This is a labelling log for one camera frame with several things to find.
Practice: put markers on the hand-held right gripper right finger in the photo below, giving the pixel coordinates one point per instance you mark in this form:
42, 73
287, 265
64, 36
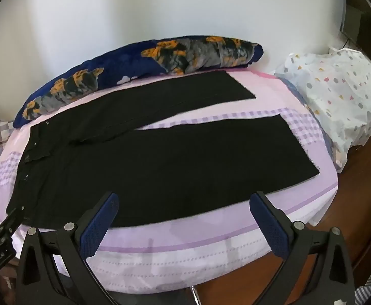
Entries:
269, 225

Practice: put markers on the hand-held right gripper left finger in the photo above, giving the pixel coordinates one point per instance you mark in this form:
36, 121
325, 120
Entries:
99, 227

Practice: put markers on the dark framed wall panel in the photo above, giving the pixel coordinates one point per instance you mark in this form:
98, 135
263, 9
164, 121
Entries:
360, 22

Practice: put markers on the blue cat print blanket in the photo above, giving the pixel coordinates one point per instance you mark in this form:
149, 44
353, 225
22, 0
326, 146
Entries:
115, 66

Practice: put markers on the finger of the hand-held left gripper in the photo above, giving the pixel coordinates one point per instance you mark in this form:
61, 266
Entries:
12, 219

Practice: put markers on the white dotted pillow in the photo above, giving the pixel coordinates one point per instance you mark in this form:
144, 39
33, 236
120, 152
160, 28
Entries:
338, 101

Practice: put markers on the black pants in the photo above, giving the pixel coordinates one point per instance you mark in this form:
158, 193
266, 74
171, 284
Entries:
172, 171

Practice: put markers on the pink checked bed sheet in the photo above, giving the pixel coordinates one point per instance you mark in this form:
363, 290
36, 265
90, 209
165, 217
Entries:
172, 260

